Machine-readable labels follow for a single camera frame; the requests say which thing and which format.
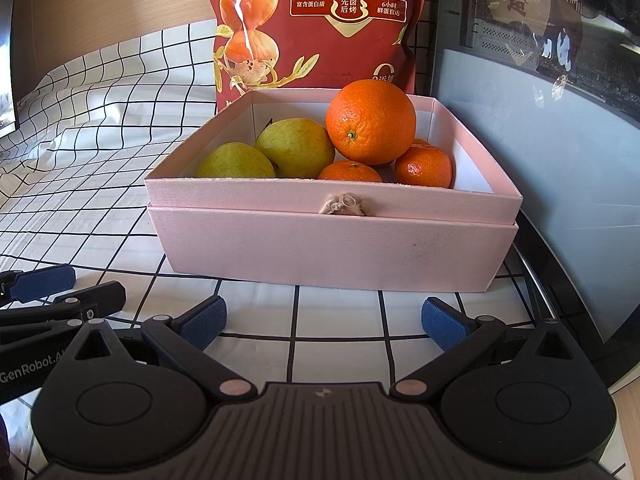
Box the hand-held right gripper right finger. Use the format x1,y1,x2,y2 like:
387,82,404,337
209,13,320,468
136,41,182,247
390,297,573,402

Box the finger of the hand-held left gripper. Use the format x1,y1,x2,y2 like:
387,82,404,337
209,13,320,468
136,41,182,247
0,265,77,306
0,281,127,332

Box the small yellow-green pear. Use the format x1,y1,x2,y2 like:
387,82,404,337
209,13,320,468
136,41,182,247
196,142,277,179

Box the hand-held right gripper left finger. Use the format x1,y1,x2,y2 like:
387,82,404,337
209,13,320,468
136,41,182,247
75,295,253,403

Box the glass-sided computer case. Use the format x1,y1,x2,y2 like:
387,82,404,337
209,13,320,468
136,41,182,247
430,0,640,391

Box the large orange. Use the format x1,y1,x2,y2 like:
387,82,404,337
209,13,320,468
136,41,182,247
326,79,417,166

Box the large yellow-green pear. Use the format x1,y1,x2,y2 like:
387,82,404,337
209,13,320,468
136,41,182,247
253,118,336,179

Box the red snack bag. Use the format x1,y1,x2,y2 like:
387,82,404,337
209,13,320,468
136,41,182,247
206,0,433,115

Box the pink cardboard box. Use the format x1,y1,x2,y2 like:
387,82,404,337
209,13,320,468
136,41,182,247
144,89,523,293

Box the white black-grid tablecloth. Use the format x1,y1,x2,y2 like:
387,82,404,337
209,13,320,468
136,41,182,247
0,19,551,480

